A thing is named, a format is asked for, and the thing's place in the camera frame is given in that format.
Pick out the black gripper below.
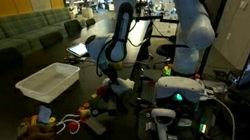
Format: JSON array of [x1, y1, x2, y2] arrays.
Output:
[[100, 63, 121, 84]]

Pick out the white terry towel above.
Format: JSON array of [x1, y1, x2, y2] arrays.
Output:
[[100, 73, 138, 100]]

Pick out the small red ball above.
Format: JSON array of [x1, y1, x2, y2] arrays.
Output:
[[95, 84, 108, 98]]

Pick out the green block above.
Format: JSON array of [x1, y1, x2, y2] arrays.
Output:
[[87, 95, 107, 114]]

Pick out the black rectangular block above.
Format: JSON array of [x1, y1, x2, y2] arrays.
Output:
[[82, 114, 108, 138], [104, 95, 120, 117]]

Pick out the orange ring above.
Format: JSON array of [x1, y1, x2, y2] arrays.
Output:
[[83, 101, 91, 110]]

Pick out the blue disc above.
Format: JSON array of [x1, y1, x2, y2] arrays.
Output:
[[91, 109, 100, 117]]

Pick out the yellow spool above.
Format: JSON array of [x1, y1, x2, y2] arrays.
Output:
[[79, 108, 93, 119]]

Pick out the red ball with white rope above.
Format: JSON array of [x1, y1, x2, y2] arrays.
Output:
[[52, 112, 83, 139]]

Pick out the yellow disc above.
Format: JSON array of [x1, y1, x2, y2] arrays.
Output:
[[47, 115, 57, 124]]

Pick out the orange spool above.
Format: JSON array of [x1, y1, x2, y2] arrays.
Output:
[[29, 113, 40, 126]]

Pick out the brown plush toy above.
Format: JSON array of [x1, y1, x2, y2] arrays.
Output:
[[14, 113, 59, 140]]

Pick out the clear plastic bin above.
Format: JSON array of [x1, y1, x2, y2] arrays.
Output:
[[12, 58, 86, 109]]

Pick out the glowing tablet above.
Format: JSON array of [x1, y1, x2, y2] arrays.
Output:
[[65, 41, 90, 60]]

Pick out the green yellow object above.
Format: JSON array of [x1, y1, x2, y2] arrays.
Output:
[[161, 64, 174, 78]]

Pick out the black office chair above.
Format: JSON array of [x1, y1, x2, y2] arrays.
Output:
[[154, 40, 182, 67]]

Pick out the white control box green light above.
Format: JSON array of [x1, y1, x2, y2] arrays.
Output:
[[151, 70, 208, 111]]

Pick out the white VR controller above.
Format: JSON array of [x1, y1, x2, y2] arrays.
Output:
[[149, 105, 181, 140]]

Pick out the black electronics box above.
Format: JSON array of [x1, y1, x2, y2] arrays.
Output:
[[170, 98, 219, 140]]

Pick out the black stand pole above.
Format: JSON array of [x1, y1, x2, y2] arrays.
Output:
[[186, 0, 250, 77]]

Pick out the black stereo camera bar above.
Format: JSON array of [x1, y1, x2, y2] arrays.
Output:
[[134, 11, 166, 25]]

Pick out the small white wall plate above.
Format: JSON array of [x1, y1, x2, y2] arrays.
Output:
[[224, 31, 233, 41]]

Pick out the white cable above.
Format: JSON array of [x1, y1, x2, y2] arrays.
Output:
[[203, 92, 239, 140]]

